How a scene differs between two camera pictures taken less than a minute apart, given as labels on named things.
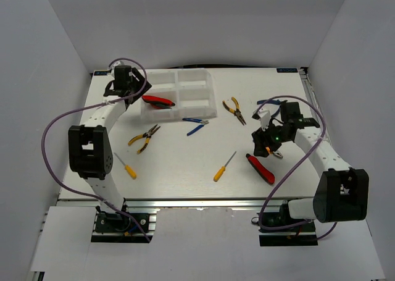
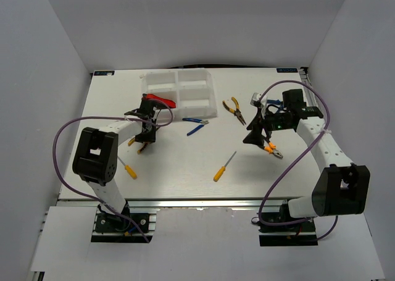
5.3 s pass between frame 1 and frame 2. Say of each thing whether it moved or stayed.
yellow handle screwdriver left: stayed
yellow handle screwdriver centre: stayed
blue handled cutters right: stayed
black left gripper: moved
